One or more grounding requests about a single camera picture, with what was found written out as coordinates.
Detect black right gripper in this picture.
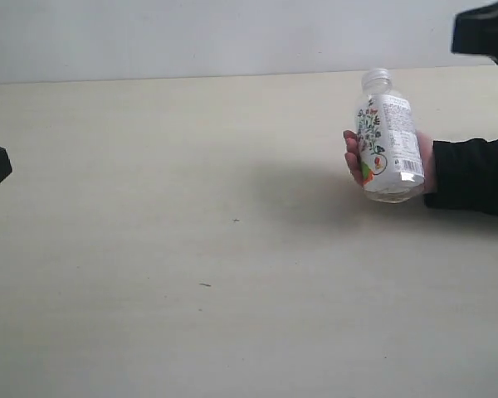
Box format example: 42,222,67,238
451,1,498,66

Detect square white floral label bottle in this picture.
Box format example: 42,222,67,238
355,68,424,203

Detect black sleeved forearm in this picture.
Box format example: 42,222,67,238
423,138,498,216

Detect person's open hand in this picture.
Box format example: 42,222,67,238
342,129,437,195

